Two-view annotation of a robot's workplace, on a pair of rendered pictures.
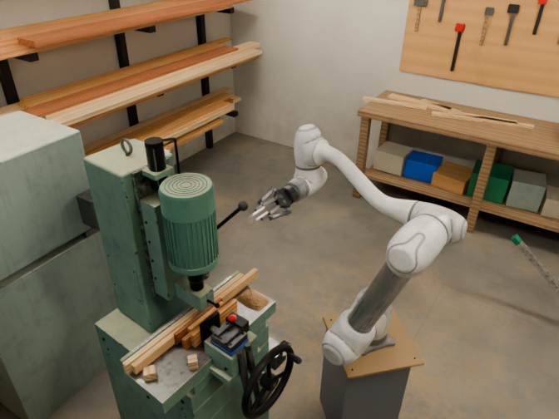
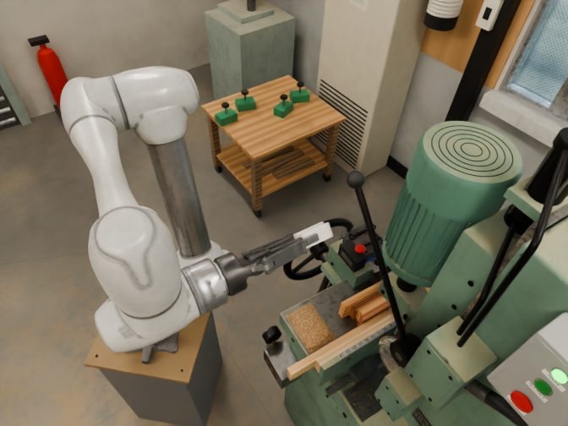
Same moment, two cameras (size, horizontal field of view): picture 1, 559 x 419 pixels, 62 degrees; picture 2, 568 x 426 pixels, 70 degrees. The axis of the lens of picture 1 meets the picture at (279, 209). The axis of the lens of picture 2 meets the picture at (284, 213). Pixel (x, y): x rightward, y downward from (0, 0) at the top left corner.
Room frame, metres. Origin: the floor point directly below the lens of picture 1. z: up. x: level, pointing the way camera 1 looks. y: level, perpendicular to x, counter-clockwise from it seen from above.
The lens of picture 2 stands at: (1.93, 0.19, 1.95)
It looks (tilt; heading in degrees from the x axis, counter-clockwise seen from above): 49 degrees down; 200
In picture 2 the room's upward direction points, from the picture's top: 3 degrees clockwise
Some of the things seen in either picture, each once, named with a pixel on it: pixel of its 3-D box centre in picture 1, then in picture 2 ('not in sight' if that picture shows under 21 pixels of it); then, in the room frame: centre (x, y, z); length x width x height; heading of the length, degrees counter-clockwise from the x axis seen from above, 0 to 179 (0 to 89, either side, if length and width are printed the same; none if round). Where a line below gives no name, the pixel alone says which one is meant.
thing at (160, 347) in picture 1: (202, 314); (389, 314); (1.31, 0.29, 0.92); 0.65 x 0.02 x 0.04; 143
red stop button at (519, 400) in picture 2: not in sight; (521, 401); (1.63, 0.45, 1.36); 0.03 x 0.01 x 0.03; 53
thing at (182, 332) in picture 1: (200, 320); (394, 303); (1.27, 0.30, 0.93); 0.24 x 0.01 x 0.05; 143
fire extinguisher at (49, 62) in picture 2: not in sight; (56, 78); (0.01, -2.33, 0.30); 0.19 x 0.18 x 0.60; 58
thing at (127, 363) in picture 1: (190, 318); (406, 312); (1.28, 0.34, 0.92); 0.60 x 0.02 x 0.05; 143
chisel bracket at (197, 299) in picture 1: (195, 293); (406, 299); (1.31, 0.31, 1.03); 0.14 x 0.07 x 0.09; 53
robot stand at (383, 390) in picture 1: (361, 381); (171, 363); (1.49, -0.42, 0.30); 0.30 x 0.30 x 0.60; 13
